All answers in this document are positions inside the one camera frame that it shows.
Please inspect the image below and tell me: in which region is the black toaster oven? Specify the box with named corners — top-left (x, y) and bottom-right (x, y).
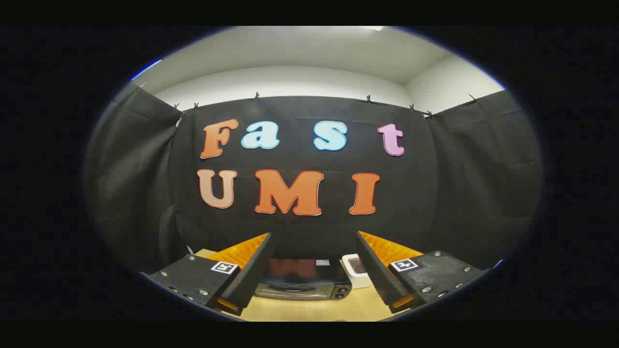
top-left (254, 257), bottom-right (353, 301)

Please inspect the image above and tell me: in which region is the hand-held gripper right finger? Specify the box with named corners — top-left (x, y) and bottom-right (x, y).
top-left (356, 231), bottom-right (487, 314)

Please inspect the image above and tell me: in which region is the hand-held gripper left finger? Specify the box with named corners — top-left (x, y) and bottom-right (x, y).
top-left (140, 232), bottom-right (274, 317)

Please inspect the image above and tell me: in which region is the white pop-up toaster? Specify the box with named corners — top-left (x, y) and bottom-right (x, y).
top-left (340, 253), bottom-right (372, 290)

